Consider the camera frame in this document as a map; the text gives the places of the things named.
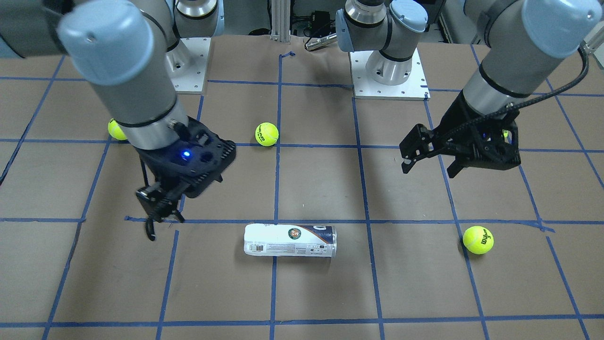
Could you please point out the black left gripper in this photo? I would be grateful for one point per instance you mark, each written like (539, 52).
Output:
(468, 121)

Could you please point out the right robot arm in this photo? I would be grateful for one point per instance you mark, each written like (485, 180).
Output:
(121, 47)

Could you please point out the aluminium frame post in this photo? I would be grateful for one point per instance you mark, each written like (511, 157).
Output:
(280, 20)

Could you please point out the tennis ball front Wilson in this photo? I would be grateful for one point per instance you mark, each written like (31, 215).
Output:
(478, 240)

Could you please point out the tennis ball can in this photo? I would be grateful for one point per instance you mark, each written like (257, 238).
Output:
(290, 240)

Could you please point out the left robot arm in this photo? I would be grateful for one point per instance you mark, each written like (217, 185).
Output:
(536, 51)

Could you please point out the silver metal cylinder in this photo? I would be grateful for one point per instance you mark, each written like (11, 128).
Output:
(313, 44)

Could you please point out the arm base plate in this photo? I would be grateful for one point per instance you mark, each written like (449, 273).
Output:
(377, 78)
(187, 64)

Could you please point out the tennis ball centre Head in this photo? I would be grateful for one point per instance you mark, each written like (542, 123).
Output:
(267, 134)

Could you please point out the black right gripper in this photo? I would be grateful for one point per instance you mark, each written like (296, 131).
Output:
(152, 168)

